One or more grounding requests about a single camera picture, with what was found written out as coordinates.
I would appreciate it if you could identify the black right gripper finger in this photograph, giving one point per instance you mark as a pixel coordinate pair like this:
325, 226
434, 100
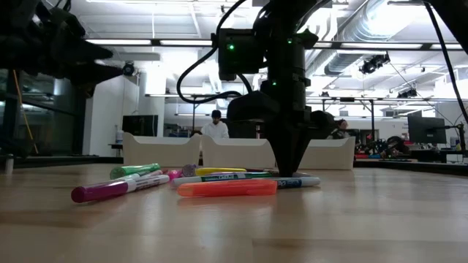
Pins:
279, 146
300, 146

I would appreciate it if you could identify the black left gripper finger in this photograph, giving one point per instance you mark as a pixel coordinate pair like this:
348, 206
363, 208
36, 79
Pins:
91, 54
97, 74

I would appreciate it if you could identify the yellow slim highlighter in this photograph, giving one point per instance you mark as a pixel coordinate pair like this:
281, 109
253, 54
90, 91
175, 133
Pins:
219, 171

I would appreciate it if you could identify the orange slim highlighter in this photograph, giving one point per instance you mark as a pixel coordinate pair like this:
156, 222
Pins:
226, 188

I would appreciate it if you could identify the green-capped white marker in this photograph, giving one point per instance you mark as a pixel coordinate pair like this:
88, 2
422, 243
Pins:
219, 178

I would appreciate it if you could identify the green highlighter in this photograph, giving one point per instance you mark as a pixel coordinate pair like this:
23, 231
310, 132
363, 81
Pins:
135, 170

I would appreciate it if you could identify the magenta-capped white marker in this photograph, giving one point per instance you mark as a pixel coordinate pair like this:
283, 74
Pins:
102, 191

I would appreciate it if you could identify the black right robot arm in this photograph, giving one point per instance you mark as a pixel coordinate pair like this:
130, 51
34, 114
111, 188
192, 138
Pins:
292, 18

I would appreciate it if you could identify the white plastic bin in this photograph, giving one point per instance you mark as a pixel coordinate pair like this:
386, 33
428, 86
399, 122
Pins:
237, 153
329, 155
161, 151

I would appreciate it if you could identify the long ceiling light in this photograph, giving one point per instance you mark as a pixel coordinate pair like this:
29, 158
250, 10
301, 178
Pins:
384, 46
444, 46
183, 42
120, 42

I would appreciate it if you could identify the black ceiling spotlight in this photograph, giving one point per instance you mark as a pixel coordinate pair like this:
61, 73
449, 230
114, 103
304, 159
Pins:
373, 65
128, 69
407, 94

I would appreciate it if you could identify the person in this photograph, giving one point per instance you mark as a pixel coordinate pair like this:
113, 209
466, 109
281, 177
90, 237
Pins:
215, 129
342, 128

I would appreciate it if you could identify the black metal rack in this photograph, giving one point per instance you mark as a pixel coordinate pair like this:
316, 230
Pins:
164, 95

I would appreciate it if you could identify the pink slim highlighter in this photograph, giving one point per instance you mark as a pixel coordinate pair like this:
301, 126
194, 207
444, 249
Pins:
174, 174

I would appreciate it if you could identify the black monitor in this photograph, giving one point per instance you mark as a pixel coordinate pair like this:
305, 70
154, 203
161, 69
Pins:
426, 129

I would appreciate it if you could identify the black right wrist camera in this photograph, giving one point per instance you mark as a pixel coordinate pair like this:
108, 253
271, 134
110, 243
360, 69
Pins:
241, 55

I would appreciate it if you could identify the silver ventilation duct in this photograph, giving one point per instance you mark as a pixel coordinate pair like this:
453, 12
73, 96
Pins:
347, 36

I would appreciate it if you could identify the white plastic post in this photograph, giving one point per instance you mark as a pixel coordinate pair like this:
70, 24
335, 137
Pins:
9, 165

